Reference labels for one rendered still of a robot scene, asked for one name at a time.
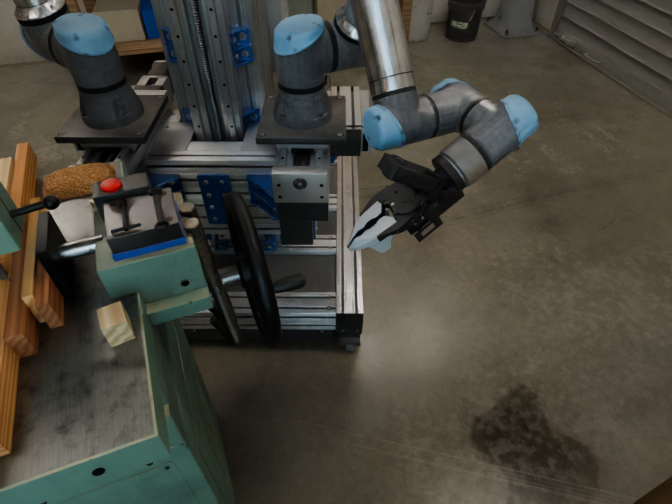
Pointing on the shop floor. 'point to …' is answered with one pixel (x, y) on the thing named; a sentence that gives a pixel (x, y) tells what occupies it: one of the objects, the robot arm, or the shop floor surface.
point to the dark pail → (464, 19)
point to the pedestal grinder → (513, 19)
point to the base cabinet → (162, 480)
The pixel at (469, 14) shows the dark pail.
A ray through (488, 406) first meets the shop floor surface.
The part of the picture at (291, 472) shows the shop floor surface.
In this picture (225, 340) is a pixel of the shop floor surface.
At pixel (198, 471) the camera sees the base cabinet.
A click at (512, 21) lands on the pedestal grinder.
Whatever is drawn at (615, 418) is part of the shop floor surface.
